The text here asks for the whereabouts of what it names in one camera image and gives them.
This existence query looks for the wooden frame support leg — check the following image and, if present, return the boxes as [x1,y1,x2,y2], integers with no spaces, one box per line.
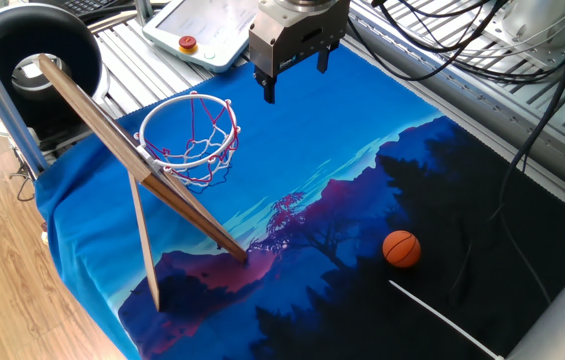
[127,172,162,312]

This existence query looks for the orange mini basketball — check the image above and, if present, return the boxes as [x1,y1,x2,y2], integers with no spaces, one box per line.
[381,229,422,269]

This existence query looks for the silver robot mounting plate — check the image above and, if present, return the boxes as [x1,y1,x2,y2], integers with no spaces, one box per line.
[469,0,565,71]

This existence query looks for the blue landscape printed cloth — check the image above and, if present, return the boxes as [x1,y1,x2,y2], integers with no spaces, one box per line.
[34,44,565,360]

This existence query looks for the black keyboard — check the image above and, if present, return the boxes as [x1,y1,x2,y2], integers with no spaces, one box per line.
[59,0,118,16]

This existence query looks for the aluminium upright post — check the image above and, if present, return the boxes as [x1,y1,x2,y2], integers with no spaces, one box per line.
[134,0,156,26]

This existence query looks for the white teach pendant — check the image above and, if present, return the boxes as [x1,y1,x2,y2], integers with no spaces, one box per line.
[141,0,263,75]

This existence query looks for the white hoop with net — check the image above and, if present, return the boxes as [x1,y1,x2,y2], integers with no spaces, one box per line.
[134,91,242,190]

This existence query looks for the thick black cable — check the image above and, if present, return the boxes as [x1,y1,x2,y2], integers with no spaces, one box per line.
[496,0,565,221]

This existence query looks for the thin dangling black wire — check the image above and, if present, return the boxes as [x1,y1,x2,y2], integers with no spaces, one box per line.
[9,149,38,204]

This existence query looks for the white thin cable tie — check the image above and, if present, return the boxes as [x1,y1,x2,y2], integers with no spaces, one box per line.
[389,279,506,360]

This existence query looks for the grey Schunk gripper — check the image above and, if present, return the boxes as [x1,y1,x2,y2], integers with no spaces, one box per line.
[248,3,351,105]

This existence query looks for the black cable bundle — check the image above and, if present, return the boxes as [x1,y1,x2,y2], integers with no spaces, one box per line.
[346,0,565,84]

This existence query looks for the wooden backboard stand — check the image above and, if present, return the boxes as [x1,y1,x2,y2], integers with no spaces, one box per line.
[36,53,249,265]

